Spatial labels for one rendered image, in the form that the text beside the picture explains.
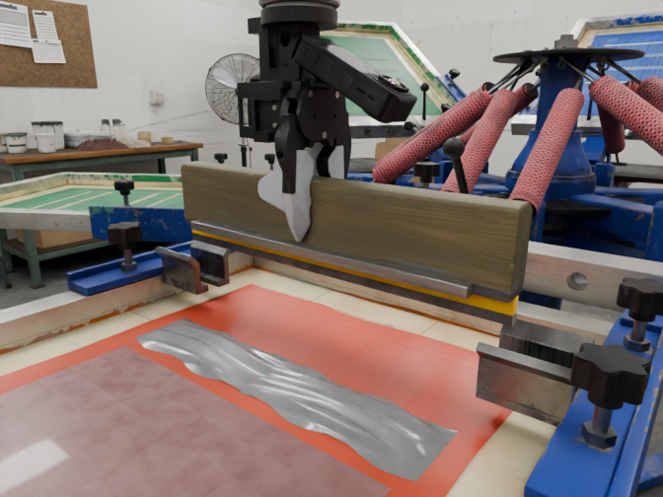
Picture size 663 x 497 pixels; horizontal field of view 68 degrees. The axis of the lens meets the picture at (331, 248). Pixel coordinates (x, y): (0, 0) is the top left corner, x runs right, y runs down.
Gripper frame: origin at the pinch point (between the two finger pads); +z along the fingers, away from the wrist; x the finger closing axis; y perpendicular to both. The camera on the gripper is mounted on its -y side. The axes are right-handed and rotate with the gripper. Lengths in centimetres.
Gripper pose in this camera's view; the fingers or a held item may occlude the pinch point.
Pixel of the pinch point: (318, 226)
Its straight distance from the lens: 50.3
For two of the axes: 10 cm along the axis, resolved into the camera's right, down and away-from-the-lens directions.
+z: 0.0, 9.6, 2.8
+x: -6.2, 2.2, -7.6
